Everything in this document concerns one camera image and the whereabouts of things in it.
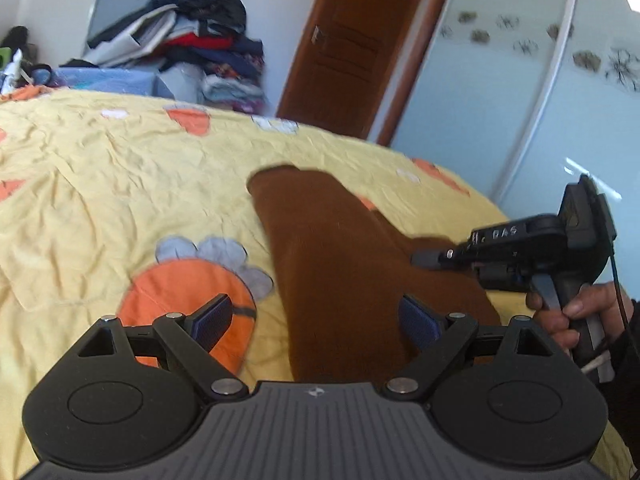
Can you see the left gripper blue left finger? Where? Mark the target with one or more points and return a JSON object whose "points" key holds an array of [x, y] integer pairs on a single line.
{"points": [[209, 323]]}

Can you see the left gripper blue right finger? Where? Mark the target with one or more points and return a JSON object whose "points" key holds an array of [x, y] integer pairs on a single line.
{"points": [[422, 325]]}

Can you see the brown knit sweater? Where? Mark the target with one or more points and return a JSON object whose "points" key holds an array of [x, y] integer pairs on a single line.
{"points": [[341, 270]]}

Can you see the pile of mixed clothes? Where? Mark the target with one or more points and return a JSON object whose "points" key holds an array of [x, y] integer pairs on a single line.
{"points": [[203, 40]]}

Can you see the person's right hand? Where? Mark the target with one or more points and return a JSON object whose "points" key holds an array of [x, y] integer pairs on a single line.
{"points": [[597, 299]]}

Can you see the yellow patterned bed quilt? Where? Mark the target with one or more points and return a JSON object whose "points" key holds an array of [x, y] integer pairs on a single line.
{"points": [[92, 182]]}

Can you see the white sliding wardrobe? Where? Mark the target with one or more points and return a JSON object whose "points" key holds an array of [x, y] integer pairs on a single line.
{"points": [[522, 97]]}

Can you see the brown wooden door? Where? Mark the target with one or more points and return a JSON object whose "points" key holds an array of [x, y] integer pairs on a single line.
{"points": [[346, 58]]}

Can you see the grey framed board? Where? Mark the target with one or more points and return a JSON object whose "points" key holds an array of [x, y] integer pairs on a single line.
{"points": [[105, 13]]}

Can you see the black bag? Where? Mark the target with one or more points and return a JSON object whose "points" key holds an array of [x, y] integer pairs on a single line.
{"points": [[17, 38]]}

